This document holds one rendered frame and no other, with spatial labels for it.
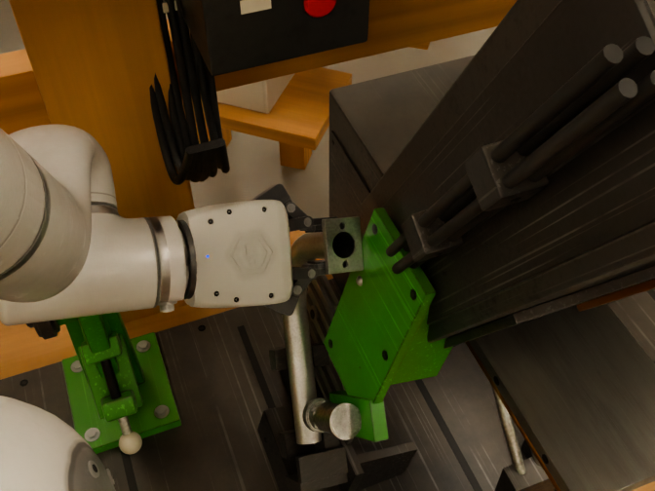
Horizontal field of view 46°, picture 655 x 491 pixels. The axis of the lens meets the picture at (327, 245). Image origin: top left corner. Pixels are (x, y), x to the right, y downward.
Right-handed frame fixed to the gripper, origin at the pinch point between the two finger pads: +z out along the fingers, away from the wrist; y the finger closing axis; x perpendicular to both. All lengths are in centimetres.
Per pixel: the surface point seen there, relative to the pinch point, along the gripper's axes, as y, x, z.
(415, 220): 2.2, -19.9, -1.8
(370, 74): 56, 194, 118
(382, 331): -8.7, -5.3, 2.7
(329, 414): -17.6, 0.8, -0.8
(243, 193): 12, 173, 54
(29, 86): 20.9, 26.3, -24.7
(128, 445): -22.9, 22.9, -17.6
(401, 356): -10.9, -7.5, 3.3
